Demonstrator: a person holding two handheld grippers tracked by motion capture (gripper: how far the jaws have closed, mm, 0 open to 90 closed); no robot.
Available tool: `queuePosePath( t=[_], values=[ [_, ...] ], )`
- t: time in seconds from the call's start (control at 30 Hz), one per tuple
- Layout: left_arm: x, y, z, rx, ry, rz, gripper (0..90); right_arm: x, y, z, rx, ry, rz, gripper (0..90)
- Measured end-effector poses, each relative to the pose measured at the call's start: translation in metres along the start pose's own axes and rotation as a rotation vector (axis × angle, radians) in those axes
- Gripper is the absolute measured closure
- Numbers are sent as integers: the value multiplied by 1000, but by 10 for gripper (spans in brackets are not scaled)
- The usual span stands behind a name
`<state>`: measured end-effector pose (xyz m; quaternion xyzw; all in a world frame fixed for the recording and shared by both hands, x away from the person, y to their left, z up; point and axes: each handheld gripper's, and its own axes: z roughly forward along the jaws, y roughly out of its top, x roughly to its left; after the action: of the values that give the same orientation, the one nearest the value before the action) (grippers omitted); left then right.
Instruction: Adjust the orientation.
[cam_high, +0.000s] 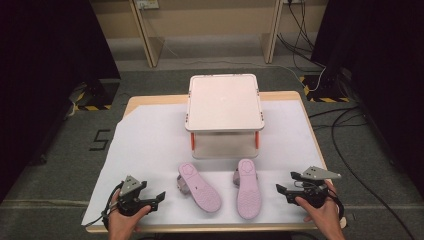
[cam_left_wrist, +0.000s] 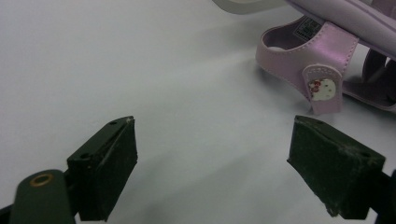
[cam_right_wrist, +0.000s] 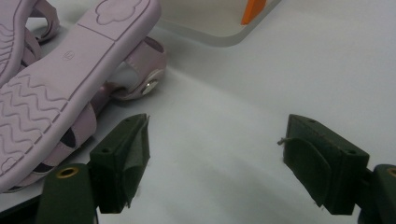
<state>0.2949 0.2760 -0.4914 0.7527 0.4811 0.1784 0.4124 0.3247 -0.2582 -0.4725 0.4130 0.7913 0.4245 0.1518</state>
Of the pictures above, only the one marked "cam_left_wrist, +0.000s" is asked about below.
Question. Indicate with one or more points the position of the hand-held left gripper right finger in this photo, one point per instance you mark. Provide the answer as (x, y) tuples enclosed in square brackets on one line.
[(334, 171)]

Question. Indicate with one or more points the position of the pink child sandal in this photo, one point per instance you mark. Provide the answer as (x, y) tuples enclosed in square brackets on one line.
[(314, 59), (336, 12)]

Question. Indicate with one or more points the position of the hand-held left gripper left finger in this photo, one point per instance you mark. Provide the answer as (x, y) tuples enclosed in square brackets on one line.
[(102, 169)]

